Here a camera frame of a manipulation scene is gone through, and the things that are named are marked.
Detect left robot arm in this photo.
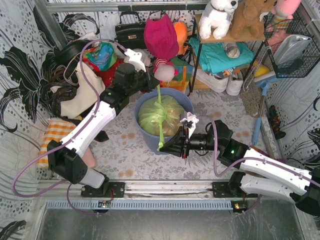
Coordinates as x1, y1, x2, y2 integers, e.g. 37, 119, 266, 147
47, 61, 160, 197

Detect metal mounting rail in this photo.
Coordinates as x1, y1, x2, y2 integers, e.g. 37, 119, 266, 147
41, 180, 256, 213

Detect brown teddy bear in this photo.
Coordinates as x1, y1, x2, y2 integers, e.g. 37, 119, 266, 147
230, 0, 278, 39

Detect orange plush toy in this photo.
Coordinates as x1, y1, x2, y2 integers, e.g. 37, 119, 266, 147
173, 21, 188, 55

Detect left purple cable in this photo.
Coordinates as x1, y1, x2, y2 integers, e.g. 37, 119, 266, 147
11, 39, 127, 215

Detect pink white plush doll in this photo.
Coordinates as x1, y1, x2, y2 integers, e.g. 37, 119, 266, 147
153, 58, 179, 83

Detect red cloth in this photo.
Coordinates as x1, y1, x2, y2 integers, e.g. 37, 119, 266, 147
88, 59, 124, 87

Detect white sneaker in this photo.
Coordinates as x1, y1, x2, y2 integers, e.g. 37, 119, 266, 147
225, 70, 244, 96

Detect orange checked towel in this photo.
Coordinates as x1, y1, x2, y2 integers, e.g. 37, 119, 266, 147
38, 117, 76, 156

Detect pink plush toy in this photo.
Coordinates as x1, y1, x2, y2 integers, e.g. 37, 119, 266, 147
271, 0, 301, 30

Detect pink glasses case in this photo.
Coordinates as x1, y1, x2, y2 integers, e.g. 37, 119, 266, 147
82, 147, 97, 169

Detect teal folded cloth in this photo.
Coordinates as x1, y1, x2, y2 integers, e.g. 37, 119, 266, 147
198, 42, 254, 74

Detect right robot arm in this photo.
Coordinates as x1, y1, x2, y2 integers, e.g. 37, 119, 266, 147
159, 120, 320, 216

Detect magenta cloth bag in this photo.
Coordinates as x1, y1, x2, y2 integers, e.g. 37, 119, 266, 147
144, 14, 179, 61

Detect purple cable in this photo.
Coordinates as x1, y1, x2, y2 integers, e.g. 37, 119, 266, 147
11, 39, 127, 215
193, 115, 320, 187

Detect white plush dog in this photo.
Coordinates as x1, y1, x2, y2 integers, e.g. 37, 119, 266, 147
198, 0, 239, 40

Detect grey small plush ball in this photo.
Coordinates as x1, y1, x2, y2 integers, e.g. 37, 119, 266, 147
224, 42, 240, 58

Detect black leather handbag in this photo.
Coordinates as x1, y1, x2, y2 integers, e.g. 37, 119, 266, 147
115, 11, 147, 50

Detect white fluffy plush lamb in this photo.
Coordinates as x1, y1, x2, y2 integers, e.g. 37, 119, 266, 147
140, 50, 151, 67

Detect black wire basket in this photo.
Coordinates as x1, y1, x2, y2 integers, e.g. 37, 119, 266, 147
264, 11, 320, 79

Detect cream canvas tote bag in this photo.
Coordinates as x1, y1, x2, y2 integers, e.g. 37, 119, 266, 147
51, 63, 106, 119

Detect green trash bag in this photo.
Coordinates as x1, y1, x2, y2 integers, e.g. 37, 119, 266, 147
138, 86, 185, 151

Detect rainbow striped cloth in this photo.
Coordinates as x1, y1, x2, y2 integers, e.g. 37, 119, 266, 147
160, 57, 194, 92

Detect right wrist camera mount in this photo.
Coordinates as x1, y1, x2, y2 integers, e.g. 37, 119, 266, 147
180, 111, 199, 138

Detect silver foil pouch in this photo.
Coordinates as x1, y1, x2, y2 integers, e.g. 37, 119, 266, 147
273, 34, 312, 65

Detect black hat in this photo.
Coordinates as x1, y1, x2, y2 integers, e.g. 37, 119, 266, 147
54, 39, 90, 66

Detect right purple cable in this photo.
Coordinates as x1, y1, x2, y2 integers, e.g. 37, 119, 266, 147
193, 115, 320, 187

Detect colourful printed cloth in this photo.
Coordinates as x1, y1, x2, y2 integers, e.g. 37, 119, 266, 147
82, 42, 118, 72

